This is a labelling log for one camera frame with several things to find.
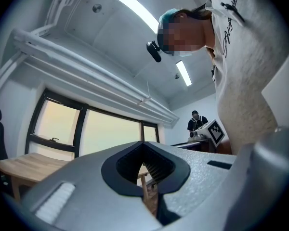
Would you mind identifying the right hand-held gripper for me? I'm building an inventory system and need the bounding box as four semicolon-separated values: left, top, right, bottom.
188;119;226;148

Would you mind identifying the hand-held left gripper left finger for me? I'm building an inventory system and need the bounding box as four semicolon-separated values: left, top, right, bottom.
21;141;163;231

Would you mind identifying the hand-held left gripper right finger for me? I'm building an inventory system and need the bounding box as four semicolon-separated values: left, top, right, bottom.
142;141;237;226

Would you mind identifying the dark desk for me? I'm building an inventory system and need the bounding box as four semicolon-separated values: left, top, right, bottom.
171;138;217;154

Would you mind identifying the short ceiling light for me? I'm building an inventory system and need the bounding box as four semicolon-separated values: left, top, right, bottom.
175;60;193;87

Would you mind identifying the black framed window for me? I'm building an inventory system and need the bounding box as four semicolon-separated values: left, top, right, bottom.
25;88;160;159

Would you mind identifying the person's grey printed shirt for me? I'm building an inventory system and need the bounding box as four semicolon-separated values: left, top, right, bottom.
204;0;289;155

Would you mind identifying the light wooden table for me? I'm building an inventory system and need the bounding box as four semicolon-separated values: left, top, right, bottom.
0;152;159;220

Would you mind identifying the light blue face mask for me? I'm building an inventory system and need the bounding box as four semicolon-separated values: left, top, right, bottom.
177;49;198;58

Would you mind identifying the person's head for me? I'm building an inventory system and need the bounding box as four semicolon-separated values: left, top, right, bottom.
158;7;215;57

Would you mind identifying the blue hair cap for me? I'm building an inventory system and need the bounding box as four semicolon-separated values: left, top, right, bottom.
158;8;184;33

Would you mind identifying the white ceiling pipe bundle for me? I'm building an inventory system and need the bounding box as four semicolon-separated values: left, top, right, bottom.
0;27;180;128

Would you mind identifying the long ceiling light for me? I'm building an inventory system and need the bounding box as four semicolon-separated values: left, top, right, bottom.
109;0;159;33

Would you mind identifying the black head camera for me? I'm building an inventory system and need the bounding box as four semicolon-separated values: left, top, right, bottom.
146;40;162;63

